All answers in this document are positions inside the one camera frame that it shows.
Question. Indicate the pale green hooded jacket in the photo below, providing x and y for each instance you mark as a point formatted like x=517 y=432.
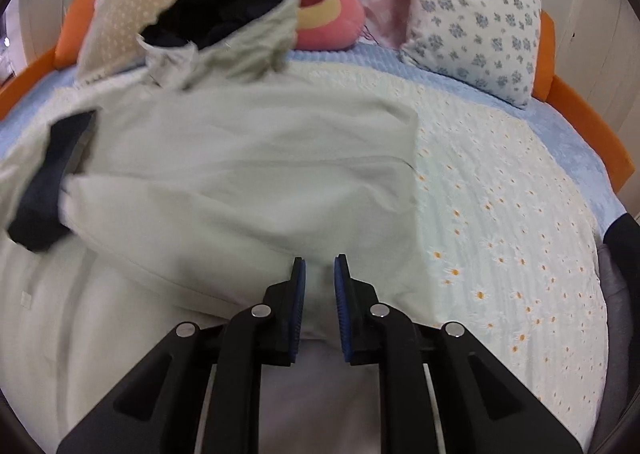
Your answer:
x=250 y=158

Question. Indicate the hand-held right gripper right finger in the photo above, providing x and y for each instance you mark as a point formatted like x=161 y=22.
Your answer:
x=342 y=314

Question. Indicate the orange bed headboard cushions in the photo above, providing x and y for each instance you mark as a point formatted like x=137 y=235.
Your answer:
x=585 y=133

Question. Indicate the beige patchwork pillow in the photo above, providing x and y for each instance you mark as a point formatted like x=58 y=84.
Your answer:
x=125 y=8

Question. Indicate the grey cloth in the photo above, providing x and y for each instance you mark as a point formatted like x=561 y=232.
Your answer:
x=617 y=324

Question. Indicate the white floral pillow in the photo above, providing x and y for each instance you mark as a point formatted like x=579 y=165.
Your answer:
x=470 y=23

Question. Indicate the black cloth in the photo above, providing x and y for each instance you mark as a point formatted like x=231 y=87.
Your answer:
x=622 y=234

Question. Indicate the light blue quilted bed sheet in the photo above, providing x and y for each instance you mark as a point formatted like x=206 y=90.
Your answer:
x=565 y=133

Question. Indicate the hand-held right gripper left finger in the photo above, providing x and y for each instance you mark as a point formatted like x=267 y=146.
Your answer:
x=299 y=314

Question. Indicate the white daisy blanket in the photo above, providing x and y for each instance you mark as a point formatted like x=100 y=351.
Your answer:
x=500 y=234

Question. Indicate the pink bear plush cushion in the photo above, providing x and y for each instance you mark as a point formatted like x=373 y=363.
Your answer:
x=330 y=8

